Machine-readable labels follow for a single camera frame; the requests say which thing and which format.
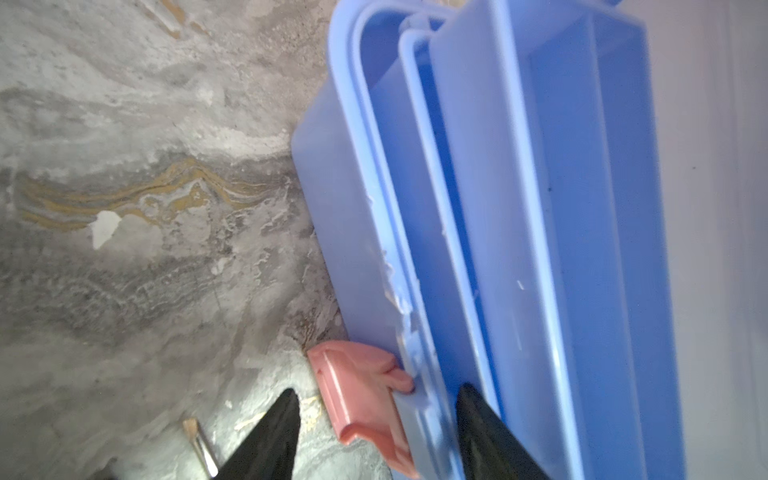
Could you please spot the blue tool box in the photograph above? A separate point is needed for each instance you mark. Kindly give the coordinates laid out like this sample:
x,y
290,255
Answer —
x,y
484,186

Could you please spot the pink tool box latch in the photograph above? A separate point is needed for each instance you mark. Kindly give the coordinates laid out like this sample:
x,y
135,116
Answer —
x,y
357,383

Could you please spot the black hex key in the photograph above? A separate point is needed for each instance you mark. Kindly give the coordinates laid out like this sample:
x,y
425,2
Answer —
x,y
201,446

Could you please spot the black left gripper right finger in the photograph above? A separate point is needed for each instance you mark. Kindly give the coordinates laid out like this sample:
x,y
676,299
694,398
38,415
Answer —
x,y
488,449

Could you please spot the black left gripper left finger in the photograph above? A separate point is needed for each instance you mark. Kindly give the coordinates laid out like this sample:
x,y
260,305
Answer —
x,y
269,450

